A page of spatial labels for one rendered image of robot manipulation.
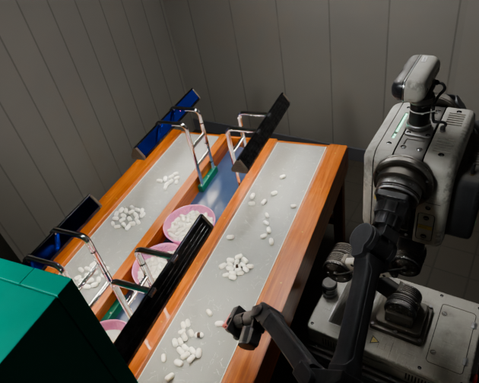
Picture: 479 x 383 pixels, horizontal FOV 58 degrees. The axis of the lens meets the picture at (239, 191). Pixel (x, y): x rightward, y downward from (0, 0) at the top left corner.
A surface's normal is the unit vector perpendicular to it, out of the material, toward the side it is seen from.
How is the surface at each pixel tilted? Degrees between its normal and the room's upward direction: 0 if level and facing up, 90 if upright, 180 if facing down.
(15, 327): 0
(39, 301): 0
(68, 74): 90
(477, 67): 90
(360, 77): 90
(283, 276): 0
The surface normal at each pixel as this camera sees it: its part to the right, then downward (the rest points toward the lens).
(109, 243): -0.16, -0.76
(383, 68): -0.52, 0.61
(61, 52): 0.84, 0.22
